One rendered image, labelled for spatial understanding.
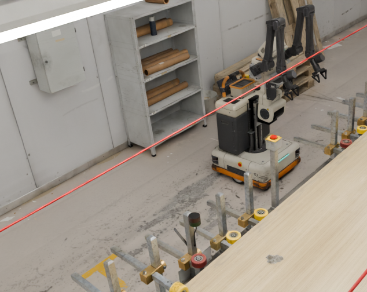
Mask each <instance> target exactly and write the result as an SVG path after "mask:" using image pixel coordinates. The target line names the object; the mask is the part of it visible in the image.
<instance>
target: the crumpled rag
mask: <svg viewBox="0 0 367 292"><path fill-rule="evenodd" d="M266 259H268V260H267V262H268V263H271V264H276V263H277V262H280V261H282V260H284V258H283V256H279V255H278V254H277V255H270V254H269V255H267V257H266Z"/></svg>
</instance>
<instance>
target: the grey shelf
mask: <svg viewBox="0 0 367 292"><path fill-rule="evenodd" d="M192 8H193V9H192ZM170 14H171V15H170ZM149 16H154V17H155V21H156V20H160V19H163V18H167V19H168V18H171V19H172V20H173V24H172V25H171V26H169V27H166V28H163V29H161V30H158V31H157V35H154V36H152V35H151V33H149V34H146V35H143V36H141V37H138V38H137V32H136V28H137V27H140V26H142V25H145V24H148V23H149ZM104 19H105V24H106V28H107V34H108V39H109V45H110V49H111V55H112V61H113V67H114V70H115V76H116V82H117V86H118V92H119V97H120V103H121V107H122V113H123V119H124V124H125V128H126V134H127V140H128V144H129V147H133V145H132V144H131V142H132V143H134V144H137V145H140V146H142V147H145V148H148V147H149V146H151V145H152V144H154V143H156V142H158V141H160V140H162V139H163V138H165V137H167V136H169V135H171V134H173V133H174V132H176V131H177V130H179V129H181V128H183V127H185V126H187V125H188V124H190V123H192V122H194V121H196V120H198V119H199V118H201V117H202V116H204V115H205V105H204V93H203V82H202V75H201V64H200V52H199V41H198V34H197V23H196V12H195V5H194V0H169V2H168V4H162V3H150V2H142V3H138V4H136V5H132V6H129V7H126V8H123V9H119V10H116V11H113V12H109V13H106V14H104ZM193 19H194V20H193ZM134 30H135V31H134ZM194 31H195V32H194ZM131 35H132V36H131ZM195 36H196V38H195ZM173 37H174V38H173ZM169 40H170V41H169ZM170 48H172V49H173V50H174V49H178V50H179V51H180V50H183V49H187V50H188V53H189V55H190V57H189V59H187V60H185V61H182V62H180V63H178V64H175V65H172V66H170V67H168V68H165V69H163V70H161V71H158V72H155V73H153V74H151V75H148V76H146V75H145V74H143V71H142V64H141V60H142V59H144V58H146V57H149V56H152V55H154V54H156V53H160V52H162V51H164V50H167V49H170ZM196 48H197V49H196ZM198 65H199V66H198ZM199 76H200V77H199ZM176 78H178V79H179V83H182V82H184V81H186V82H187V83H188V87H186V88H184V89H182V90H180V91H178V92H176V93H175V94H173V95H171V96H169V97H167V98H165V99H163V100H161V101H159V102H157V103H155V104H153V105H151V106H148V101H147V96H146V91H148V90H151V89H153V88H155V87H158V86H160V85H162V84H164V83H167V82H169V81H171V80H173V79H176ZM201 99H202V100H201ZM181 102H182V103H181ZM202 105H203V106H202ZM202 120H204V125H203V127H207V122H206V117H205V118H203V119H201V120H199V121H197V122H196V123H194V124H192V125H190V126H188V127H187V128H185V129H183V130H181V131H180V132H178V133H176V134H174V135H173V136H171V137H169V138H172V137H174V136H176V135H177V134H180V133H181V132H183V131H184V130H186V129H188V128H190V127H192V126H193V125H195V124H197V123H199V122H201V121H202ZM169 138H167V139H165V140H164V141H166V140H168V139H169ZM164 141H162V142H160V143H158V144H156V145H155V146H153V147H151V148H149V149H150V150H151V154H152V157H155V156H156V151H155V147H156V146H158V145H159V144H161V143H163V142H164Z"/></svg>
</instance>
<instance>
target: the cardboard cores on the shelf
mask: <svg viewBox="0 0 367 292"><path fill-rule="evenodd" d="M155 22H156V30H157V31H158V30H161V29H163V28H166V27H169V26H171V25H172V24H173V20H172V19H171V18H168V19H167V18H163V19H160V20H156V21H155ZM136 32H137V38H138V37H141V36H143V35H146V34H149V33H151V29H150V25H149V23H148V24H145V25H142V26H140V27H137V28H136ZM189 57H190V55H189V53H188V50H187V49H183V50H180V51H179V50H178V49H174V50H173V49H172V48H170V49H167V50H164V51H162V52H160V53H156V54H154V55H152V56H149V57H146V58H144V59H142V60H141V64H142V71H143V74H145V75H146V76H148V75H151V74H153V73H155V72H158V71H161V70H163V69H165V68H168V67H170V66H172V65H175V64H178V63H180V62H182V61H185V60H187V59H189ZM186 87H188V83H187V82H186V81H184V82H182V83H179V79H178V78H176V79H173V80H171V81H169V82H167V83H164V84H162V85H160V86H158V87H155V88H153V89H151V90H148V91H146V96H147V101H148V106H151V105H153V104H155V103H157V102H159V101H161V100H163V99H165V98H167V97H169V96H171V95H173V94H175V93H176V92H178V91H180V90H182V89H184V88H186Z"/></svg>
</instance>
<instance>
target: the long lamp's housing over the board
mask: <svg viewBox="0 0 367 292"><path fill-rule="evenodd" d="M109 1H113V0H0V33H2V32H6V31H10V30H13V29H16V28H20V27H23V26H26V25H30V24H34V23H37V22H40V21H44V20H47V19H51V18H54V17H57V16H61V15H64V14H67V13H71V12H75V11H78V10H82V9H85V8H89V7H92V6H96V5H99V4H102V3H106V2H109Z"/></svg>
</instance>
